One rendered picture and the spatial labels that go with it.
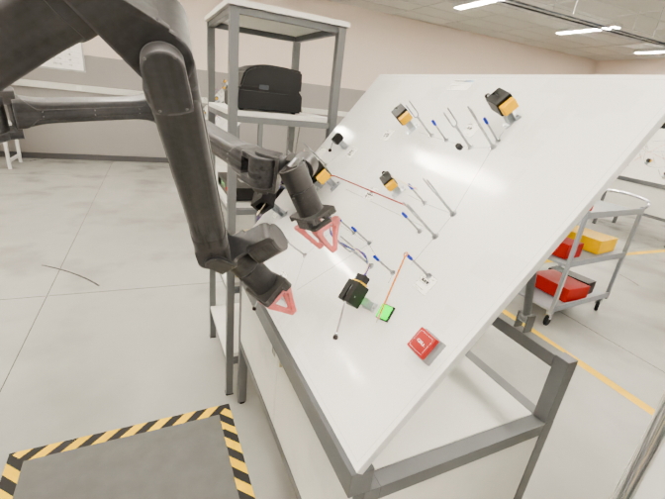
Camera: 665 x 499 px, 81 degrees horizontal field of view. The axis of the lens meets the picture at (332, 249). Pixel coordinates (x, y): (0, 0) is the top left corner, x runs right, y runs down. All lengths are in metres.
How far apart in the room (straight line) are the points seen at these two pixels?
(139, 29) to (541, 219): 0.77
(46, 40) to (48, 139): 8.13
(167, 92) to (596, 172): 0.80
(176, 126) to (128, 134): 7.90
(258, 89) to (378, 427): 1.42
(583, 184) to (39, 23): 0.88
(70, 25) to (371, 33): 9.09
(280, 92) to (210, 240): 1.26
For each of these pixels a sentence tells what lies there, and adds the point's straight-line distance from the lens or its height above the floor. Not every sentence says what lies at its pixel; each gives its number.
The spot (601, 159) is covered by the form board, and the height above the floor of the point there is 1.50.
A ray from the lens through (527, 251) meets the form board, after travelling 0.88.
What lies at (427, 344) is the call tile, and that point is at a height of 1.12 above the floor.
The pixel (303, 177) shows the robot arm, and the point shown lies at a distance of 0.80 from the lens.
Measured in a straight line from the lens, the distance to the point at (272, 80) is 1.83.
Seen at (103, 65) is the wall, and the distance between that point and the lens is 8.35.
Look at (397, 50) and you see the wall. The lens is 9.75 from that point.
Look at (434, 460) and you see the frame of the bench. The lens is 1.05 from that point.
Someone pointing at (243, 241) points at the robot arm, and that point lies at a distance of 0.74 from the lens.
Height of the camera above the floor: 1.56
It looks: 21 degrees down
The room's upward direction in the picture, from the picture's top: 7 degrees clockwise
